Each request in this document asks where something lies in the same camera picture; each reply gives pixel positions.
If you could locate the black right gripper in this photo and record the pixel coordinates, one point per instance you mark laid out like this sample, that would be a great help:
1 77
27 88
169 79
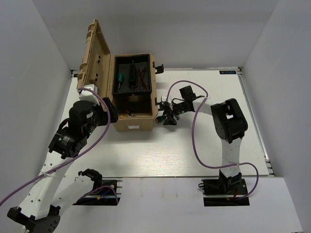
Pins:
171 112

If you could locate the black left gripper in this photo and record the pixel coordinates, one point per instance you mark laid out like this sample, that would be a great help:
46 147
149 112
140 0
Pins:
113 113

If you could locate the green stubby flathead screwdriver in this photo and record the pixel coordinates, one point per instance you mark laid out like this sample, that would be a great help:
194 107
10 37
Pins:
120 79

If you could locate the tan plastic toolbox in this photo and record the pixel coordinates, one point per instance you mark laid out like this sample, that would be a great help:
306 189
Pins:
97 68

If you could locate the green orange-capped stubby screwdriver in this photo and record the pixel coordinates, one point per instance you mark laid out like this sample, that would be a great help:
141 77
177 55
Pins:
160 119

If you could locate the yellow black long-nose pliers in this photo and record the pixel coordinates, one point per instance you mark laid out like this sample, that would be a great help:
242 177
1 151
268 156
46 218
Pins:
126 113

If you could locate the long brown hex key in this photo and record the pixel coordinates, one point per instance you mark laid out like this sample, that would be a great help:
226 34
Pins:
146 76

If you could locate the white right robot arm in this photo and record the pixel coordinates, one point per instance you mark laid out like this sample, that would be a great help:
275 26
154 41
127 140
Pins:
230 125

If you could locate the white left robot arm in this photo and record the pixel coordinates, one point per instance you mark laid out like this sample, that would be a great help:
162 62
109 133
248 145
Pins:
42 208

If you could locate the black toolbox latch lower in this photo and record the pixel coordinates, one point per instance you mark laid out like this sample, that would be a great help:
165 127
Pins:
160 105

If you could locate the black toolbox latch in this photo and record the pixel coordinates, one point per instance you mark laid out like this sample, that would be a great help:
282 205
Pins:
160 105
159 69

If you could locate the black toolbox latch upper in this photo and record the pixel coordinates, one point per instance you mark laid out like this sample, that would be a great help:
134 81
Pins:
159 69

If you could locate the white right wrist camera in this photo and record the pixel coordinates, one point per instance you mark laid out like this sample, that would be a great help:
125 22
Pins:
164 98

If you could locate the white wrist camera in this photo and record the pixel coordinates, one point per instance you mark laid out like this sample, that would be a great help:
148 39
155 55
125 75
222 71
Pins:
164 98
88 96

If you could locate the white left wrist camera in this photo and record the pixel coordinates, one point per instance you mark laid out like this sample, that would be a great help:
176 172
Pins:
88 96

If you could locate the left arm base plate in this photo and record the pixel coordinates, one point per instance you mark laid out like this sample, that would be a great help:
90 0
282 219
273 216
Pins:
107 193

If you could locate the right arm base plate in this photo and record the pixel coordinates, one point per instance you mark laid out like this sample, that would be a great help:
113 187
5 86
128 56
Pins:
216 195

